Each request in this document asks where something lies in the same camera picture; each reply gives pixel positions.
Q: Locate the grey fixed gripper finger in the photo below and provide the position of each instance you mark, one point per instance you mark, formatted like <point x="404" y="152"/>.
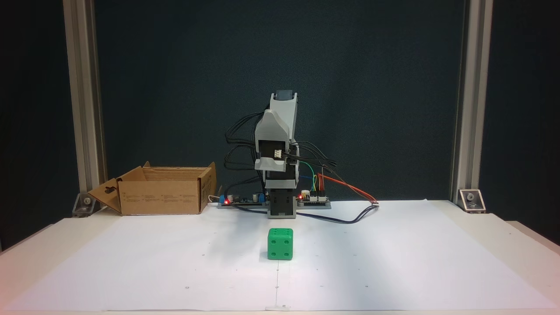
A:
<point x="272" y="127"/>

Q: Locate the brown cardboard box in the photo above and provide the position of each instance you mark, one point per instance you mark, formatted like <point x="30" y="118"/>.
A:
<point x="162" y="199"/>

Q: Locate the metal corner bracket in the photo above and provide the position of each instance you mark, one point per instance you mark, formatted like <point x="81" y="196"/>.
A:
<point x="84" y="204"/>
<point x="471" y="201"/>

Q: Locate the grey board mounting plate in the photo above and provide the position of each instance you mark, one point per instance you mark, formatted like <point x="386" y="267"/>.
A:
<point x="319" y="206"/>

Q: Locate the motor driver circuit board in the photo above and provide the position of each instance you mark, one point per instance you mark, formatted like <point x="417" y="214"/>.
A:
<point x="321" y="199"/>

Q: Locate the blue power circuit board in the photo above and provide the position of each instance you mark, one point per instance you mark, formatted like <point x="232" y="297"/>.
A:
<point x="245" y="201"/>

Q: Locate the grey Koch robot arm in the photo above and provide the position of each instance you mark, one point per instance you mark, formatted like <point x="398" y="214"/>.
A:
<point x="289" y="114"/>

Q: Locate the white paper sheet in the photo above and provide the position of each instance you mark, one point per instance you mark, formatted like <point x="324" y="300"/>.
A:
<point x="393" y="262"/>

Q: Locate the green dice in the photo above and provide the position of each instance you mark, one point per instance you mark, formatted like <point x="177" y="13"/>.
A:
<point x="280" y="245"/>

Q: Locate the aluminium frame post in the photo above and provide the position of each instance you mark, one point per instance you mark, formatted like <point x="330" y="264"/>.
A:
<point x="472" y="87"/>
<point x="85" y="87"/>

